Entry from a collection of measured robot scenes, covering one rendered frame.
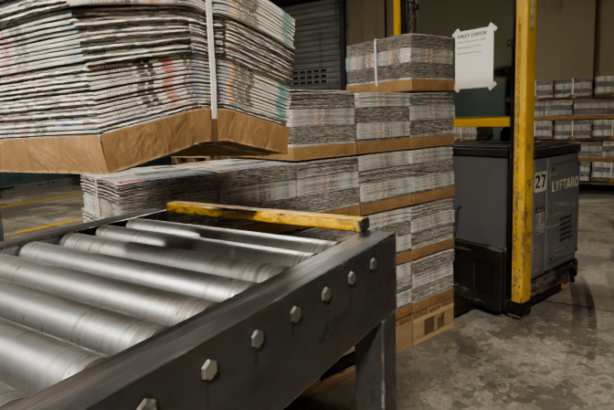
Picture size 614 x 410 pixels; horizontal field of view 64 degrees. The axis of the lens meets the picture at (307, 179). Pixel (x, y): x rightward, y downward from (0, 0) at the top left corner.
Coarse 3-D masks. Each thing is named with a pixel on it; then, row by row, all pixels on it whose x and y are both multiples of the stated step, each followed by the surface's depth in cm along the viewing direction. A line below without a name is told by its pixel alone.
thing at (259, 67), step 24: (240, 0) 69; (264, 0) 73; (240, 24) 69; (264, 24) 74; (288, 24) 78; (240, 48) 69; (264, 48) 74; (288, 48) 79; (240, 72) 71; (264, 72) 74; (288, 72) 79; (240, 96) 71; (264, 96) 75; (288, 96) 80; (216, 144) 68; (240, 144) 70
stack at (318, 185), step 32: (224, 160) 183; (256, 160) 179; (320, 160) 170; (352, 160) 179; (384, 160) 190; (96, 192) 142; (128, 192) 129; (160, 192) 134; (192, 192) 140; (224, 192) 148; (256, 192) 154; (288, 192) 162; (320, 192) 171; (352, 192) 180; (384, 192) 191; (192, 224) 141; (224, 224) 148; (256, 224) 156; (384, 224) 192; (320, 384) 177
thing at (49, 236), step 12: (120, 216) 96; (132, 216) 96; (144, 216) 97; (156, 216) 100; (60, 228) 87; (72, 228) 87; (84, 228) 87; (96, 228) 88; (12, 240) 79; (24, 240) 79; (36, 240) 79; (48, 240) 81; (0, 252) 75; (12, 252) 76
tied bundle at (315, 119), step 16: (304, 96) 163; (320, 96) 167; (336, 96) 172; (352, 96) 176; (288, 112) 162; (304, 112) 164; (320, 112) 168; (336, 112) 173; (352, 112) 177; (304, 128) 164; (320, 128) 168; (336, 128) 173; (352, 128) 177; (288, 144) 164; (304, 144) 165; (320, 144) 169; (304, 160) 167
